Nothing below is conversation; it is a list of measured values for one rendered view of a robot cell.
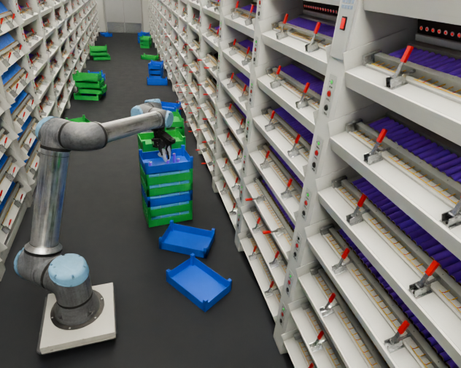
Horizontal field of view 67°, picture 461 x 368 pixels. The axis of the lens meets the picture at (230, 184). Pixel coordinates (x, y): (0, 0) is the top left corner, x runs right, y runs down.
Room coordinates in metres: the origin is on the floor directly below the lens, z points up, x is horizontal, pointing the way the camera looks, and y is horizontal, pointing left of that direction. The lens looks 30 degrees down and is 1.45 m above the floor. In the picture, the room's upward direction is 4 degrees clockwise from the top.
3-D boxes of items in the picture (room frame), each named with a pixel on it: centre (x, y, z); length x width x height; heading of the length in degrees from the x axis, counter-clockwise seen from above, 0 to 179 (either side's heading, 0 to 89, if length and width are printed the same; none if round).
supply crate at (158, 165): (1.98, 0.42, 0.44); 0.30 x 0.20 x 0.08; 115
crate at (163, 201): (1.98, 0.42, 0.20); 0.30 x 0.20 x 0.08; 115
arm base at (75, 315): (1.07, 0.65, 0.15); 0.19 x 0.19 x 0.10
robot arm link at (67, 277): (1.07, 0.66, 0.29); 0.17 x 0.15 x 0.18; 68
